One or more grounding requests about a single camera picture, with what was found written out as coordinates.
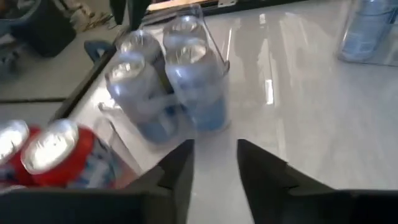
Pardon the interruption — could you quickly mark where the blue grey metal stand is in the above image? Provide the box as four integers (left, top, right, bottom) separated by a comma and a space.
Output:
83, 39, 116, 65

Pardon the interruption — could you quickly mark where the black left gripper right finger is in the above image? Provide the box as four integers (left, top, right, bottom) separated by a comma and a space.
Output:
237, 138, 398, 224

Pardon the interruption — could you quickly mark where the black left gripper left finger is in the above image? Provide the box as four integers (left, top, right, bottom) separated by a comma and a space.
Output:
0, 139, 195, 224

